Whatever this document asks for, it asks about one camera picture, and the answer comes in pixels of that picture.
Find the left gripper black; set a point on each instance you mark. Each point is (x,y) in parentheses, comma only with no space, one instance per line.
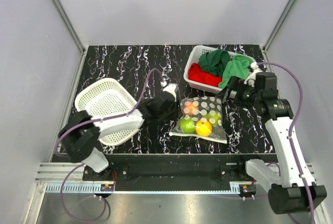
(176,106)

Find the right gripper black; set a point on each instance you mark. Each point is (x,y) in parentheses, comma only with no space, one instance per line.
(237,84)

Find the green fake apple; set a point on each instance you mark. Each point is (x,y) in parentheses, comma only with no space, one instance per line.
(214,118)
(187,126)

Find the polka dot zip bag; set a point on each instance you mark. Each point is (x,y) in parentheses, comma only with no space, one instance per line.
(206,104)

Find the yellow fake lemon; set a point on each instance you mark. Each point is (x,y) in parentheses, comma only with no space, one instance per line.
(203,128)

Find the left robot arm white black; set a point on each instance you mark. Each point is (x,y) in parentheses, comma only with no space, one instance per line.
(80,136)

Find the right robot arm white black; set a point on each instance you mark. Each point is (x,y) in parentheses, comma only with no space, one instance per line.
(294,190)

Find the orange fake peach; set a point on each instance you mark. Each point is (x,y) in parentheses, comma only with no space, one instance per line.
(190,108)

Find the light green cloth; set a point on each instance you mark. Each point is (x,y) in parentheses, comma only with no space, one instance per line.
(237,67)

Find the dark green cloth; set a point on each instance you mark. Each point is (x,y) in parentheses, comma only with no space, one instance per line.
(214,62)

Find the red cloth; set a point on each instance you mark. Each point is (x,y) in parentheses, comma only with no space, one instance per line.
(196,74)

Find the white rectangular slotted basket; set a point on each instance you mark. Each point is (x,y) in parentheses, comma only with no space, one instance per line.
(194,58)

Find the white perforated oval basket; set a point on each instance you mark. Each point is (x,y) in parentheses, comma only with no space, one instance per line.
(104,97)

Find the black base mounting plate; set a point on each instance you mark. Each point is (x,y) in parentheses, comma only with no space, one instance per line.
(204,173)

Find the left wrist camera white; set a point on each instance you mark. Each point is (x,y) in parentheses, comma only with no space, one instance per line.
(171,88)

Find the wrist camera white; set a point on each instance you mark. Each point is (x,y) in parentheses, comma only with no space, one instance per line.
(250,80)
(171,88)

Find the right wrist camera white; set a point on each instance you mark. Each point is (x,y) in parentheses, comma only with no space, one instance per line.
(250,80)

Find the aluminium frame rail front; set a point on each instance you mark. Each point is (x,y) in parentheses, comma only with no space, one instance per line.
(56,172)

